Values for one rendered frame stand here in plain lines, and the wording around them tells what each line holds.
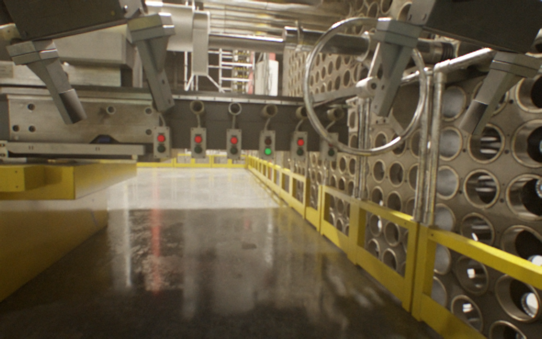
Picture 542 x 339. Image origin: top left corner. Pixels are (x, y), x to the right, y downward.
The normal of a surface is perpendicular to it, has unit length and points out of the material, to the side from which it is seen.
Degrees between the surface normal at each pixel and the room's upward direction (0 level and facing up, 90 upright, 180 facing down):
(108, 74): 90
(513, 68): 113
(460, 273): 68
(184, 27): 104
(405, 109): 90
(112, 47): 90
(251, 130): 90
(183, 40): 138
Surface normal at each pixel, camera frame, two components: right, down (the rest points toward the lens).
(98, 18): -0.09, 0.47
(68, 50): 0.18, 0.09
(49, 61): 0.99, -0.09
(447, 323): -0.98, -0.01
